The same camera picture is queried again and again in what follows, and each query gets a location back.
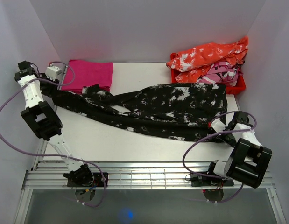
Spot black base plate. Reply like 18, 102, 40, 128
66, 172, 109, 187
189, 172, 234, 187

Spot purple cable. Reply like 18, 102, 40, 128
0, 61, 107, 208
181, 111, 258, 204

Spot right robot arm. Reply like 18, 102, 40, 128
205, 111, 272, 189

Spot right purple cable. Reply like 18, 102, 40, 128
181, 111, 258, 204

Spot pink camouflage trousers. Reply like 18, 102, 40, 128
196, 61, 243, 87

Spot black white tie-dye trousers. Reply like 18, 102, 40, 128
51, 83, 228, 142

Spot red plastic bin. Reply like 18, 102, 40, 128
170, 53, 247, 95

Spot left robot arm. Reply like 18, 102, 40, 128
14, 61, 94, 187

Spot orange white tie-dye trousers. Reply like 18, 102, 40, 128
166, 36, 248, 83

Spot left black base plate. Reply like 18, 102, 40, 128
66, 172, 109, 187

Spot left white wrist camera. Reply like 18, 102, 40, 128
45, 66, 62, 81

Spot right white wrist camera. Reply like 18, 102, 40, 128
209, 119, 227, 134

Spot folded magenta trousers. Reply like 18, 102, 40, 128
61, 59, 113, 94

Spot aluminium rail frame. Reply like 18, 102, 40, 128
21, 161, 275, 190

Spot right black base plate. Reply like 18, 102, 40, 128
189, 172, 234, 187

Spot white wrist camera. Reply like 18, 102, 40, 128
209, 119, 227, 134
45, 66, 62, 81

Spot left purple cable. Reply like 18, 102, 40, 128
0, 61, 107, 208

